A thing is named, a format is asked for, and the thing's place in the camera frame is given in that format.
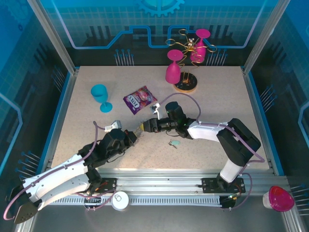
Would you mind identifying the purple Fox's candy bag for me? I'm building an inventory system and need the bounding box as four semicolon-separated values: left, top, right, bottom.
123;85;158;115

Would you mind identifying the blue plastic wine glass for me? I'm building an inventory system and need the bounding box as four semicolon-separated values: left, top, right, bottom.
90;84;113;114

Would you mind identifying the pink plastic wine glass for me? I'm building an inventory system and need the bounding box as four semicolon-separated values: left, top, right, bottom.
165;49;183;85
190;29;211;63

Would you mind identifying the white tin can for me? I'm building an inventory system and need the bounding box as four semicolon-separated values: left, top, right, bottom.
111;190;130;211

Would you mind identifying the white cup with pink lid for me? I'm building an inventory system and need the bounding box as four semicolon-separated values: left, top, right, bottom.
262;185;295;213

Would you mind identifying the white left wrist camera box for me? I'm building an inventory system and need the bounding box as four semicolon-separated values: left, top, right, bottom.
104;120;123;133

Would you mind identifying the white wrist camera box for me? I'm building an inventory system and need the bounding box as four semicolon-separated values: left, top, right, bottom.
149;102;162;119
104;120;123;133

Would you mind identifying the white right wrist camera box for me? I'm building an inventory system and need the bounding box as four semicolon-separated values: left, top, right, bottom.
149;102;162;119

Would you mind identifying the gold wire glass rack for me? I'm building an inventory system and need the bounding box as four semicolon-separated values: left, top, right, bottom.
165;29;218;95

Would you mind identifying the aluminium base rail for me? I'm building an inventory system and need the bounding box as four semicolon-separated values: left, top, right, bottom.
47;168;289;196

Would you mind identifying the white slotted cable duct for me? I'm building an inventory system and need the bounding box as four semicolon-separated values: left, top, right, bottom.
52;195;224;207

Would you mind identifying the aluminium frame post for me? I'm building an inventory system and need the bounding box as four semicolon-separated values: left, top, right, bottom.
242;0;292;75
26;0;80;75

